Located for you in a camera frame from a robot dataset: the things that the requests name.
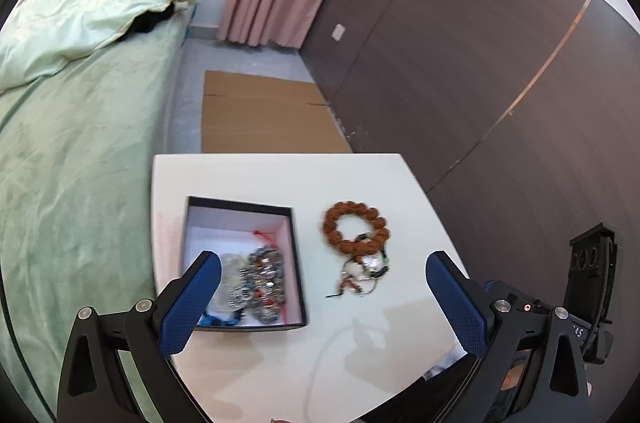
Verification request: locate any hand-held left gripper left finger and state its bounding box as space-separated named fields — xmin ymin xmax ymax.
xmin=52 ymin=250 xmax=222 ymax=423

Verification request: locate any brown cardboard sheet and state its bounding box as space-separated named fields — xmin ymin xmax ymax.
xmin=200 ymin=70 xmax=353 ymax=154

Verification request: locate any white side table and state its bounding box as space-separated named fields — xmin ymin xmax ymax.
xmin=151 ymin=153 xmax=471 ymax=423

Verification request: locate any brown bead bracelet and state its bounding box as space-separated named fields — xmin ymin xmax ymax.
xmin=322 ymin=200 xmax=391 ymax=256

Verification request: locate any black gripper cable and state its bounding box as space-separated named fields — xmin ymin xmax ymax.
xmin=592 ymin=237 xmax=616 ymax=334

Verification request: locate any green bed sheet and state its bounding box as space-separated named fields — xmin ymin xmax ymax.
xmin=0 ymin=8 xmax=193 ymax=419

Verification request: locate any clear crystal bracelet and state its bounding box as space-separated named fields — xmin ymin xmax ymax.
xmin=212 ymin=253 xmax=251 ymax=310

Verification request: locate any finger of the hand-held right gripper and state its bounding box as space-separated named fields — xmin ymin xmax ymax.
xmin=484 ymin=280 xmax=555 ymax=317

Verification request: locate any black jewelry box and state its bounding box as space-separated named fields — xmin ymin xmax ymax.
xmin=181 ymin=196 xmax=308 ymax=330

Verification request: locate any light green duvet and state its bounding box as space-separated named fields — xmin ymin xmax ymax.
xmin=0 ymin=0 xmax=196 ymax=94

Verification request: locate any silver and red bead bracelet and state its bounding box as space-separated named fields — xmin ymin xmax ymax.
xmin=239 ymin=230 xmax=290 ymax=323

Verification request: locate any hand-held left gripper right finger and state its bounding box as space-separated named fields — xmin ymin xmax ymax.
xmin=425 ymin=251 xmax=592 ymax=423

